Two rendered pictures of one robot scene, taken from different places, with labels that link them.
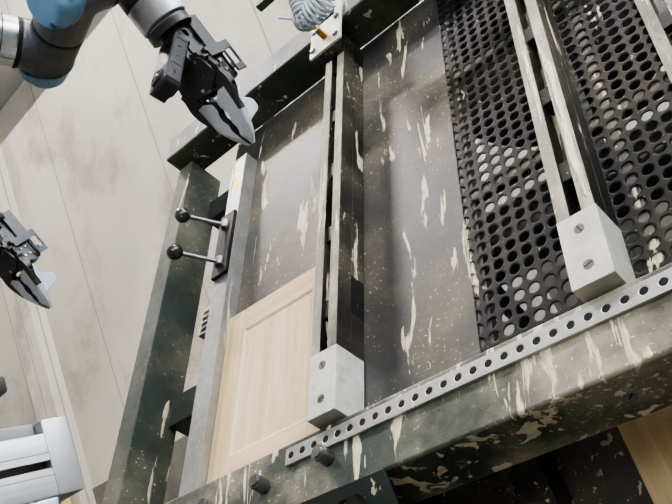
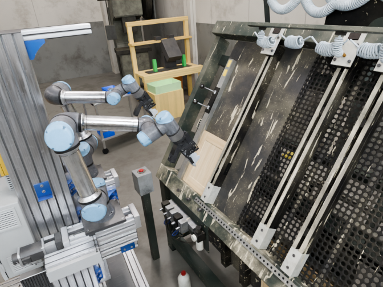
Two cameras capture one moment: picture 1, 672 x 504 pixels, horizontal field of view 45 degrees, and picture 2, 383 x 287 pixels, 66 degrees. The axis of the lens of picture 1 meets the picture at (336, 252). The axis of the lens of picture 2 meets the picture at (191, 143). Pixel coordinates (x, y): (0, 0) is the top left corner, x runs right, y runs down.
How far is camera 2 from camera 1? 146 cm
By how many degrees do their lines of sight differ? 51
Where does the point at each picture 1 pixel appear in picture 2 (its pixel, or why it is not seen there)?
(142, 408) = not seen: hidden behind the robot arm
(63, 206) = not seen: outside the picture
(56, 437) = (137, 219)
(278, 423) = (200, 180)
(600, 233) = (263, 237)
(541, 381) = (236, 247)
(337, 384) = (208, 196)
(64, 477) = (137, 225)
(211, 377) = not seen: hidden behind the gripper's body
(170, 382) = (188, 126)
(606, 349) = (248, 258)
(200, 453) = (183, 169)
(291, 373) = (207, 170)
